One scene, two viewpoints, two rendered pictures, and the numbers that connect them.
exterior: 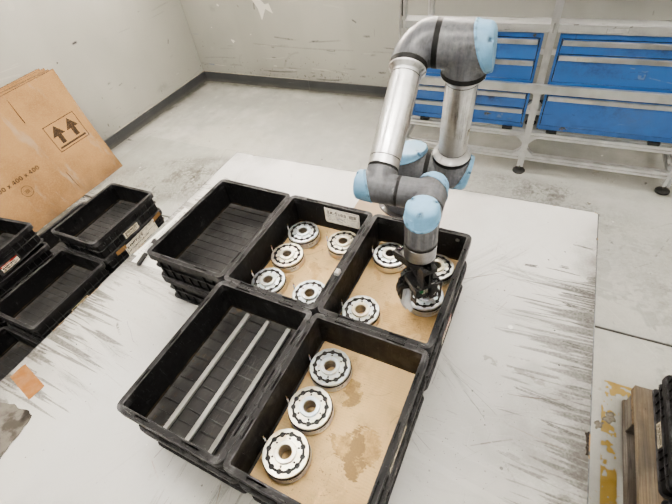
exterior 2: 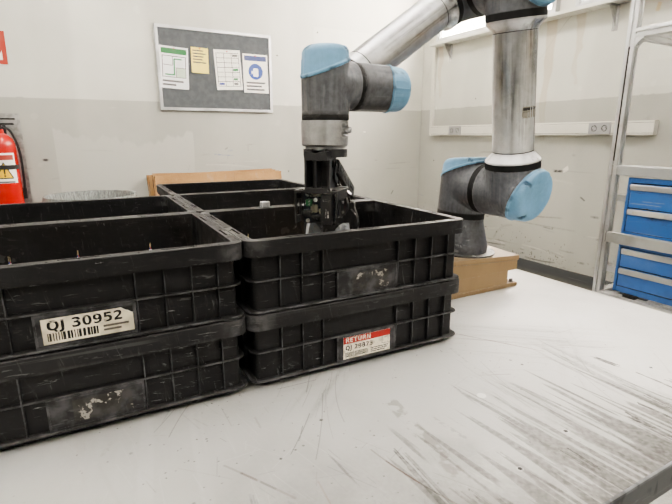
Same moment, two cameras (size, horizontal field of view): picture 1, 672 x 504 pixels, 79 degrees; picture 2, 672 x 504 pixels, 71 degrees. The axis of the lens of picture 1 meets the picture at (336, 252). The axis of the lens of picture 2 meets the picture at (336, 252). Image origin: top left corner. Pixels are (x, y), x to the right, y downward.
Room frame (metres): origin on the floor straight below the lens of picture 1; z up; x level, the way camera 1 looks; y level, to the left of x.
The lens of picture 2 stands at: (-0.01, -0.59, 1.07)
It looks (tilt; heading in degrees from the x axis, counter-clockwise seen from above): 14 degrees down; 30
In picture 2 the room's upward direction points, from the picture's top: straight up
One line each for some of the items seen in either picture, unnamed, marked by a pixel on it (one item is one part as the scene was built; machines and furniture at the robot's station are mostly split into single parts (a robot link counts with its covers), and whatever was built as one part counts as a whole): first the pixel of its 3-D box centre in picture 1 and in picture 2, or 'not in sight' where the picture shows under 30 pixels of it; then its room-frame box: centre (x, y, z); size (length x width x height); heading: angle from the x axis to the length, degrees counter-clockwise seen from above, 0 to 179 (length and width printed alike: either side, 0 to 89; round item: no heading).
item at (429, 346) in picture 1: (398, 273); (327, 221); (0.72, -0.16, 0.92); 0.40 x 0.30 x 0.02; 148
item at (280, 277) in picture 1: (268, 280); not in sight; (0.82, 0.21, 0.86); 0.10 x 0.10 x 0.01
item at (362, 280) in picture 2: (398, 285); (327, 248); (0.72, -0.16, 0.87); 0.40 x 0.30 x 0.11; 148
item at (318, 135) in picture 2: (421, 248); (326, 135); (0.65, -0.20, 1.07); 0.08 x 0.08 x 0.05
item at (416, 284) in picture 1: (420, 274); (324, 186); (0.64, -0.20, 0.99); 0.09 x 0.08 x 0.12; 13
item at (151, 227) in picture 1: (145, 242); not in sight; (1.62, 0.95, 0.41); 0.31 x 0.02 x 0.16; 149
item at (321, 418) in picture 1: (310, 407); not in sight; (0.41, 0.11, 0.86); 0.10 x 0.10 x 0.01
